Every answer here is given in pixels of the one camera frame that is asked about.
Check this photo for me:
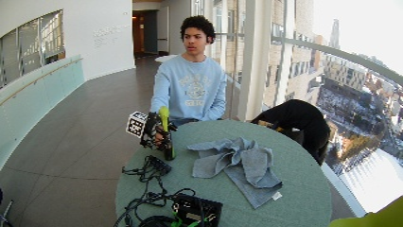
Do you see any wooden handrail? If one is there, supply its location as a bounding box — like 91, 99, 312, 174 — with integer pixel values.
0, 57, 83, 107

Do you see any black cable bundle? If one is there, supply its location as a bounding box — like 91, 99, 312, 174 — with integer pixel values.
111, 157, 198, 227

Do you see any white column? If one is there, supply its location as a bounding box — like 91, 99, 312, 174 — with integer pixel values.
235, 0, 273, 123

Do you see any black electronics box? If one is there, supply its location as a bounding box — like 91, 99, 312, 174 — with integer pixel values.
170, 193, 224, 227

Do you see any dark doorway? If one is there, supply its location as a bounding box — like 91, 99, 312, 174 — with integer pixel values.
130, 9, 159, 59

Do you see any grey cloth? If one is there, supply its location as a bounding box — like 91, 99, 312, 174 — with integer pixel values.
186, 136, 284, 210

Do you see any grey metal stand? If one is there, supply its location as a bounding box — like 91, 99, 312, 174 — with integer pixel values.
0, 188, 14, 227

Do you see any glass balustrade panel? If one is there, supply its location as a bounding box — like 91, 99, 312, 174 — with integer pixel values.
0, 54, 86, 169

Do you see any interior window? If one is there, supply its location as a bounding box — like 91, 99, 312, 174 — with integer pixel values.
0, 9, 66, 89

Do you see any wooden chair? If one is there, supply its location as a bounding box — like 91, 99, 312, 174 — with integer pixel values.
255, 119, 287, 132

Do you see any yellow-green object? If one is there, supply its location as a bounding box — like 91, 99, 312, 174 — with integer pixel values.
328, 195, 403, 227

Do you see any black power adapter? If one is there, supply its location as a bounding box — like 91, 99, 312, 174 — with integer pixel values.
143, 155, 174, 176

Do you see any white marker cube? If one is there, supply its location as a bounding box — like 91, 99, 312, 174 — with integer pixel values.
125, 111, 150, 139

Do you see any green cable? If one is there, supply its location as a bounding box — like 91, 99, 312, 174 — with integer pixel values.
168, 203, 203, 227

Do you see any the person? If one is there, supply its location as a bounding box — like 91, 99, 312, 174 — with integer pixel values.
148, 14, 227, 127

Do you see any grey window rail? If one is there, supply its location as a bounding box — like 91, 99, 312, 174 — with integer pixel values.
269, 35, 403, 87

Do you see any white round table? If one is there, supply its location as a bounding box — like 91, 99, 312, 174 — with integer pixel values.
154, 54, 179, 63

